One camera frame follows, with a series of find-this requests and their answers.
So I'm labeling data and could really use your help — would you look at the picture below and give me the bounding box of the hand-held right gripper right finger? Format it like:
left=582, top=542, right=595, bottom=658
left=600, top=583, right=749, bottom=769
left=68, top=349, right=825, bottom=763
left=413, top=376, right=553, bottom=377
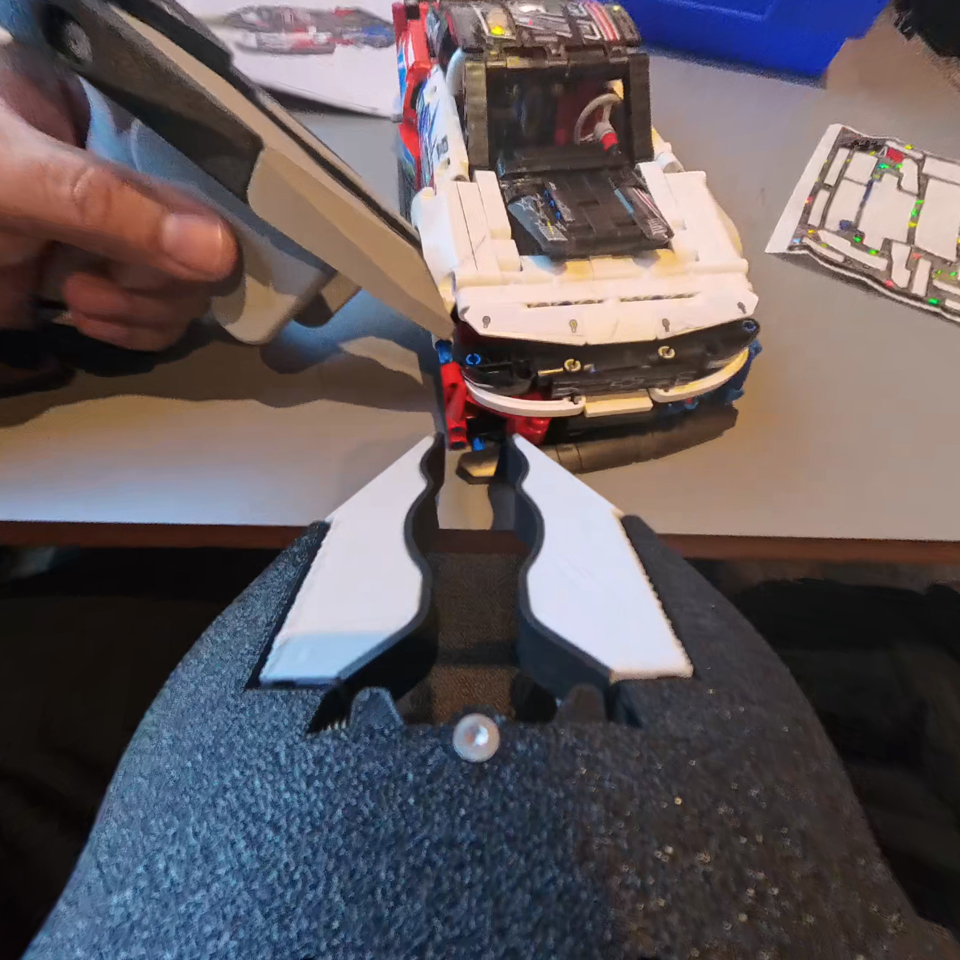
left=498, top=433, right=695, bottom=696

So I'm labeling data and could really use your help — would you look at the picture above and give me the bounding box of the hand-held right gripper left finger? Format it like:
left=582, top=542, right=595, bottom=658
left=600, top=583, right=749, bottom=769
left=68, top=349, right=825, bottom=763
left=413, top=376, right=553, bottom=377
left=258, top=433, right=450, bottom=687

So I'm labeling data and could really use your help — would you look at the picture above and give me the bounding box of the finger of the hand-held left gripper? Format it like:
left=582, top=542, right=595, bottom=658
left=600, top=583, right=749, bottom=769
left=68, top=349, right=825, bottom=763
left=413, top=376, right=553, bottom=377
left=116, top=2, right=456, bottom=339

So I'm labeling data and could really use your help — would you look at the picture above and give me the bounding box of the white brick race car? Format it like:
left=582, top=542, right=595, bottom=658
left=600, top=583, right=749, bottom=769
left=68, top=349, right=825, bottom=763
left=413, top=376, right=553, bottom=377
left=391, top=0, right=762, bottom=481

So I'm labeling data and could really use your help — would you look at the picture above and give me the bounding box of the person's left hand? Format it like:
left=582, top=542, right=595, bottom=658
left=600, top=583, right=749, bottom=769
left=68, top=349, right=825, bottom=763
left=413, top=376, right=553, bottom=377
left=0, top=45, right=243, bottom=354

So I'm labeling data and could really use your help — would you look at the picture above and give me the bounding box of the open instruction booklet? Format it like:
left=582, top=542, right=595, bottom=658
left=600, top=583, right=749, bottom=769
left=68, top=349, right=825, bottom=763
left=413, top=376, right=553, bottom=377
left=176, top=0, right=410, bottom=121

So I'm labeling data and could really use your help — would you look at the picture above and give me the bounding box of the person's brown garment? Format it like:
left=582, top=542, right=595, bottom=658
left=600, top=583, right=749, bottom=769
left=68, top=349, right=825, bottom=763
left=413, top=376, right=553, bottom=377
left=0, top=543, right=960, bottom=960

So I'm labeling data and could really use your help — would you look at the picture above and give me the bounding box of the blue plastic bin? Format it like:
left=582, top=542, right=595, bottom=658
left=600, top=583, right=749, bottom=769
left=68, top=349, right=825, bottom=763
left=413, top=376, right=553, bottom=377
left=615, top=0, right=894, bottom=80

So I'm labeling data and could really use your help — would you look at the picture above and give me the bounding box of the holographic sticker sheet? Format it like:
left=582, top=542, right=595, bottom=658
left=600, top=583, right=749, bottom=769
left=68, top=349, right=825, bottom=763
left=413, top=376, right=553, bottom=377
left=765, top=123, right=960, bottom=324

